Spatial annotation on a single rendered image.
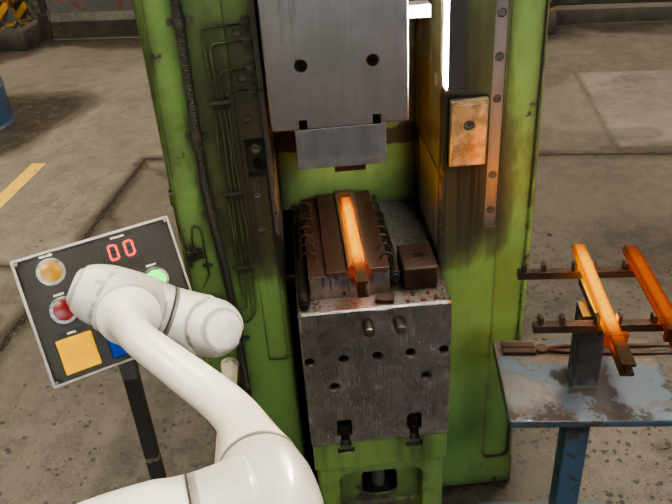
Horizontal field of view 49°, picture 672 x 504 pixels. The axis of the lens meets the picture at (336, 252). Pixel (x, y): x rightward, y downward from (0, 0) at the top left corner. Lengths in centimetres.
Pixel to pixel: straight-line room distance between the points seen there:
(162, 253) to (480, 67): 84
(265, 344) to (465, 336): 57
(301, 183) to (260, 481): 150
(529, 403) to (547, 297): 166
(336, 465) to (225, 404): 118
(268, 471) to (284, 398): 143
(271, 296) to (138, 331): 91
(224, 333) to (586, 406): 96
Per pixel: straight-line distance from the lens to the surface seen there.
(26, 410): 318
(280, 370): 214
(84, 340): 164
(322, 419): 200
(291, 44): 155
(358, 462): 214
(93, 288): 123
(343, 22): 154
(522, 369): 193
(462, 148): 181
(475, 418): 237
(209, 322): 122
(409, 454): 214
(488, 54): 177
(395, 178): 222
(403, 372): 192
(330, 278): 179
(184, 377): 104
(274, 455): 82
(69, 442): 297
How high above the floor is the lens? 197
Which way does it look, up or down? 32 degrees down
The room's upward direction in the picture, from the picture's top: 4 degrees counter-clockwise
